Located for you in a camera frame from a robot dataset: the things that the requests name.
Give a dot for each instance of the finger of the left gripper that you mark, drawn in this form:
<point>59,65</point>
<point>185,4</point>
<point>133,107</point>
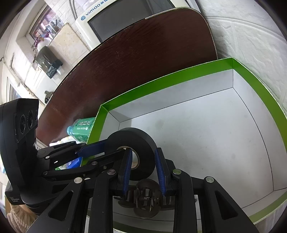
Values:
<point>95,160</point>

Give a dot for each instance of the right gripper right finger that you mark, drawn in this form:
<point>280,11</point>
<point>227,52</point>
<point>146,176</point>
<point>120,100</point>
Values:
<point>199,202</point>

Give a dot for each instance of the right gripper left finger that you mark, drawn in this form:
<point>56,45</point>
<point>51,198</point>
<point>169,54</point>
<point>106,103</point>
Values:
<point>68,212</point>

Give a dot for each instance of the black electrical tape roll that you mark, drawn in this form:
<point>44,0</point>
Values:
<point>142,144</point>

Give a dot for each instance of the blue medicine carton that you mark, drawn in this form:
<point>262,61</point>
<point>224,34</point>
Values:
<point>75,163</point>

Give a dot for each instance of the dark rubber snake toy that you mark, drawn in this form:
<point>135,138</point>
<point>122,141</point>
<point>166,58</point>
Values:
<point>146,199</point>

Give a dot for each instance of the person left hand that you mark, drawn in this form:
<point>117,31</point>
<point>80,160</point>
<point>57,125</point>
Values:
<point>21,218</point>

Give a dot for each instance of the clear bottle green label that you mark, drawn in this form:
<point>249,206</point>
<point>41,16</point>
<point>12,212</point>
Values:
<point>81,129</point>

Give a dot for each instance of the grey faucet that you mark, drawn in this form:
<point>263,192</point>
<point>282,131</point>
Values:
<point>48,95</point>

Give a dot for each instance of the green open cardboard box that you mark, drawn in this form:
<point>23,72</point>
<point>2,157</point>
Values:
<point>218,120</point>

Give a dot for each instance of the potted plant on sill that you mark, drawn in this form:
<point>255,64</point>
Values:
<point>40,42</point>

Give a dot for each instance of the white appliance with screen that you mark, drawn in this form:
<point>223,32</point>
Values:
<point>102,19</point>

